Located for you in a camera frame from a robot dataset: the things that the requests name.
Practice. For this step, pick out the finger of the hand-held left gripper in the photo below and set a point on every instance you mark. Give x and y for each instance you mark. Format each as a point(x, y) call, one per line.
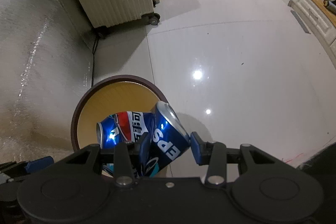
point(39, 165)

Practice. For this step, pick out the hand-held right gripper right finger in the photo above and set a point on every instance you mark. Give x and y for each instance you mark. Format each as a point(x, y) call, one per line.
point(196, 148)

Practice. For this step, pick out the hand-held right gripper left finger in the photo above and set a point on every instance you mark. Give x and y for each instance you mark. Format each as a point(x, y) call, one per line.
point(123, 161)

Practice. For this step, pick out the crushed blue soda can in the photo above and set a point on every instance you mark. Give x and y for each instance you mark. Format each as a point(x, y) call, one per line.
point(168, 140)

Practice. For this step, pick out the brown round waste bin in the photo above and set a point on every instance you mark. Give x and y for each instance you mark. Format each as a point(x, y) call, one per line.
point(113, 98)

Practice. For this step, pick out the white cabinet with wooden top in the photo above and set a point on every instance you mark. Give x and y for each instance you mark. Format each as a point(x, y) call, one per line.
point(312, 11)

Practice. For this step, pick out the small metal can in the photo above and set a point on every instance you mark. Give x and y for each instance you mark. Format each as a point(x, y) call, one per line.
point(330, 2)

